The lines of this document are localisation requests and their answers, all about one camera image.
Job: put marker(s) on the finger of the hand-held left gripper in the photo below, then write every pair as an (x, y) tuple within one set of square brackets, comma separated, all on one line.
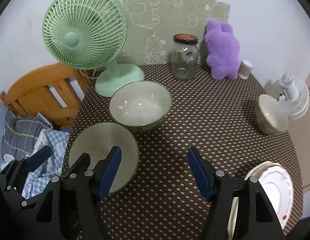
[(80, 162), (37, 158)]

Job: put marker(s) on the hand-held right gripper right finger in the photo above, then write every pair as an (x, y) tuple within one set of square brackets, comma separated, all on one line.
[(200, 175)]

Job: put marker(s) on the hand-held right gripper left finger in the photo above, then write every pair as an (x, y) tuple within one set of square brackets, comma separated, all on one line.
[(110, 172)]

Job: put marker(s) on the grey-green ceramic bowl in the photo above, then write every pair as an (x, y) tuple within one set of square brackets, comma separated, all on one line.
[(100, 142), (271, 116), (140, 105)]

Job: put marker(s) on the large round yellow floral plate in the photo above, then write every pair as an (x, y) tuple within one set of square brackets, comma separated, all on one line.
[(233, 215)]

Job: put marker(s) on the small white red-print plate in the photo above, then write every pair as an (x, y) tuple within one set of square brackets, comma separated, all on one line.
[(275, 187)]

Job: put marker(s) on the blue checked printed blanket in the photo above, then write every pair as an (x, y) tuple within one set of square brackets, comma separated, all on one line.
[(52, 145)]

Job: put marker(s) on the grey plaid pillow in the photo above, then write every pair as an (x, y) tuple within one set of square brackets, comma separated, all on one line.
[(22, 130)]

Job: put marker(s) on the brown dotted tablecloth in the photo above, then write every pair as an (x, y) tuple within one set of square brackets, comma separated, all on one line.
[(182, 130)]

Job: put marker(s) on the wooden chair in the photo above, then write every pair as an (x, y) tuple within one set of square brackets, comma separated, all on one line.
[(32, 87)]

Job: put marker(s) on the toothpick holder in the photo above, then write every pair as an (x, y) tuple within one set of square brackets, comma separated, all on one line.
[(245, 70)]

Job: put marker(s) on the glass jar with red lid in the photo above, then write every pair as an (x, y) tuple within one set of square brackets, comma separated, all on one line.
[(183, 60)]

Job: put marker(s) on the white clip fan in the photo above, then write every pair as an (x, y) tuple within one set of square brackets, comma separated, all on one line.
[(295, 97)]

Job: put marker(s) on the green desk fan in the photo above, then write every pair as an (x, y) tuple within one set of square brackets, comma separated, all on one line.
[(75, 37)]

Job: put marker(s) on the purple plush toy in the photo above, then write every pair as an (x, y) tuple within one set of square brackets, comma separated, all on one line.
[(222, 47)]

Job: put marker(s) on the olive patterned wall panel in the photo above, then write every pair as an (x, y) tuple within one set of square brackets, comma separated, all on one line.
[(155, 25)]

